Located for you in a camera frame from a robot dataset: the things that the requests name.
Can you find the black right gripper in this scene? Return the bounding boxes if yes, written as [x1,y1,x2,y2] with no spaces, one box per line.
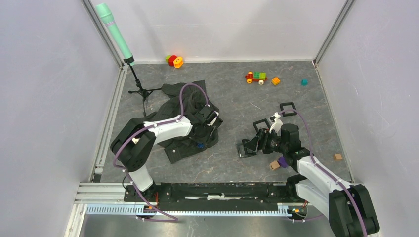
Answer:
[243,127,287,154]

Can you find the dark grey pinstriped shirt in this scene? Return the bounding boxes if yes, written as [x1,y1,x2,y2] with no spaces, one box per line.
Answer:
[142,80,219,164]

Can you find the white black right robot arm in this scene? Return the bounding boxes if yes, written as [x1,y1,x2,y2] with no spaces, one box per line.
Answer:
[237,123,380,237]

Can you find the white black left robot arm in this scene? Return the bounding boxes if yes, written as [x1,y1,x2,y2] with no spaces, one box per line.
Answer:
[110,105,223,201]

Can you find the wooden letter cube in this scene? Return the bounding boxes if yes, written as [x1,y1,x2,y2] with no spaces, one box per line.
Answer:
[269,160,281,170]

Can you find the purple toy brick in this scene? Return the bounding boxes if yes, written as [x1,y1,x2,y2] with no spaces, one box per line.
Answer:
[277,156,288,168]

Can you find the black microphone tripod stand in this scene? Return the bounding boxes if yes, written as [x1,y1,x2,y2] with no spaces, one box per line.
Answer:
[128,63,162,117]

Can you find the yellow toy brick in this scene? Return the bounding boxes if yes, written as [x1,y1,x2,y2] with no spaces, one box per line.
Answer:
[271,77,281,85]

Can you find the red yellow toy car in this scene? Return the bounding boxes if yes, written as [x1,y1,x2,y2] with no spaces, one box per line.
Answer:
[245,72,267,85]

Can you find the red orange green toy blocks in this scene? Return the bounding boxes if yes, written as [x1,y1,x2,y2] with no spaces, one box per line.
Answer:
[166,55,184,69]

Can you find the green foam microphone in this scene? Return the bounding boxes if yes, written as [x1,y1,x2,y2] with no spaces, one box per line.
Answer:
[95,3,134,66]

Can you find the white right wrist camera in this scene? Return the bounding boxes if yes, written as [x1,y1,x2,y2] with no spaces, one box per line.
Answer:
[269,112,283,133]

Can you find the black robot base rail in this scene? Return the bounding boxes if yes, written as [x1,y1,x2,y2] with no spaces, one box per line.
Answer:
[123,182,307,211]

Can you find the black square frame far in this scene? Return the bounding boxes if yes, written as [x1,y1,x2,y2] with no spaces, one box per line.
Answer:
[280,102,297,117]

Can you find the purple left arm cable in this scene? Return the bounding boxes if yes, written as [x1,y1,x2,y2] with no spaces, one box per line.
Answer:
[112,82,210,169]

